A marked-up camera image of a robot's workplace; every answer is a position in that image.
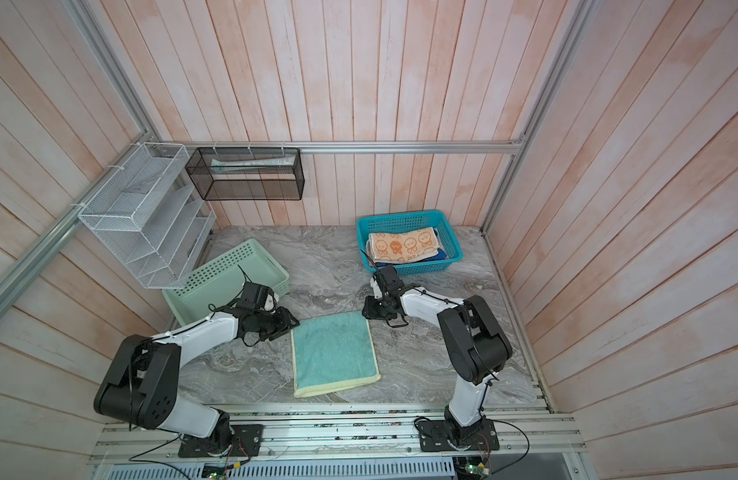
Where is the blue towel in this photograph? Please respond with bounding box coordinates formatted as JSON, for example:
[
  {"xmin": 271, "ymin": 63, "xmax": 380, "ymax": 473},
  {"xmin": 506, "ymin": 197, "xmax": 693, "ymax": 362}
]
[{"xmin": 375, "ymin": 248, "xmax": 449, "ymax": 267}]

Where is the green circuit board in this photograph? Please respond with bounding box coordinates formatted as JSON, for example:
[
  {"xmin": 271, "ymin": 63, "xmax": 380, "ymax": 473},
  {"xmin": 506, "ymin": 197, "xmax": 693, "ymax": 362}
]
[{"xmin": 453, "ymin": 457, "xmax": 491, "ymax": 480}]

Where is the black wire mesh basket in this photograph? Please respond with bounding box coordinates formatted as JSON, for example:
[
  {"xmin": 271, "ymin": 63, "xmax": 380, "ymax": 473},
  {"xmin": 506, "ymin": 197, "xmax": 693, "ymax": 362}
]
[{"xmin": 186, "ymin": 146, "xmax": 305, "ymax": 201}]

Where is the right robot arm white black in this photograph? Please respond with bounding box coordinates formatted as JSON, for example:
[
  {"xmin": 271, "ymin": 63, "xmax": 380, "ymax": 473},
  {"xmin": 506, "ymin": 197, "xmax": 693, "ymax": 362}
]
[{"xmin": 362, "ymin": 265, "xmax": 513, "ymax": 452}]

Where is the orange patterned towel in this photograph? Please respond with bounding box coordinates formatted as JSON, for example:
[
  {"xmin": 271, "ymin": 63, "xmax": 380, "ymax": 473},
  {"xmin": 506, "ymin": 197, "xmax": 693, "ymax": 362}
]
[{"xmin": 366, "ymin": 227, "xmax": 443, "ymax": 264}]

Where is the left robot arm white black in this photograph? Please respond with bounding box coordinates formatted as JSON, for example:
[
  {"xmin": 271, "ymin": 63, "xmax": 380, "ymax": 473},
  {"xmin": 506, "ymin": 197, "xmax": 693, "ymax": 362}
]
[{"xmin": 93, "ymin": 280, "xmax": 300, "ymax": 456}]

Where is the white wire mesh shelf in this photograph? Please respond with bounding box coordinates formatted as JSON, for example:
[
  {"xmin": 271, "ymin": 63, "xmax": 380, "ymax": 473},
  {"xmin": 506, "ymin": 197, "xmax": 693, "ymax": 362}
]
[{"xmin": 79, "ymin": 143, "xmax": 216, "ymax": 290}]

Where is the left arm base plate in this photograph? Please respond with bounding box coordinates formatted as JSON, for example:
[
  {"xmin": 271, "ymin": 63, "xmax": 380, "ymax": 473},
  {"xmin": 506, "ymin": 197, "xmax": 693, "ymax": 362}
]
[{"xmin": 178, "ymin": 424, "xmax": 264, "ymax": 458}]

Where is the aluminium frame rail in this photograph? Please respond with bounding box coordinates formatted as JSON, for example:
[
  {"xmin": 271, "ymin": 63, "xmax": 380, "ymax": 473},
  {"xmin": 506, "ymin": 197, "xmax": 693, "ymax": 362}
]
[{"xmin": 0, "ymin": 1, "xmax": 600, "ymax": 321}]

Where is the teal yellow-trimmed towel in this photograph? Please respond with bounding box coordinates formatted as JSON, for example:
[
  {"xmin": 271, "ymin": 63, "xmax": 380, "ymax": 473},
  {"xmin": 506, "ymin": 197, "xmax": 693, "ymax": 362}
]
[{"xmin": 291, "ymin": 311, "xmax": 381, "ymax": 398}]

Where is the mint green perforated basket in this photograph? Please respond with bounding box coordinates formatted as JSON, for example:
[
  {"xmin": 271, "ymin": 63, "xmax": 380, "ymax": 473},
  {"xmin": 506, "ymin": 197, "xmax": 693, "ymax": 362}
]
[{"xmin": 162, "ymin": 239, "xmax": 290, "ymax": 326}]

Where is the teal plastic basket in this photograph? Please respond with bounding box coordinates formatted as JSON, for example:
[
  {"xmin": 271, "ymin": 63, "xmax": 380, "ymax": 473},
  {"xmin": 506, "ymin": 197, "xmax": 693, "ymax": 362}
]
[{"xmin": 356, "ymin": 210, "xmax": 463, "ymax": 276}]

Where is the black cable at base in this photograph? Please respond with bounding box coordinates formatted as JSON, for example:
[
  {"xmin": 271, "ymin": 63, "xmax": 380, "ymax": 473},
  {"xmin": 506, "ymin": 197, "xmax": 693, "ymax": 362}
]
[{"xmin": 127, "ymin": 434, "xmax": 196, "ymax": 480}]

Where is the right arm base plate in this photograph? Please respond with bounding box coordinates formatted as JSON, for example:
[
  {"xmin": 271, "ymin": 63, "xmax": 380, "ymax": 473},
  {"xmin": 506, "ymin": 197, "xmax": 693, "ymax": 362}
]
[{"xmin": 413, "ymin": 417, "xmax": 500, "ymax": 453}]

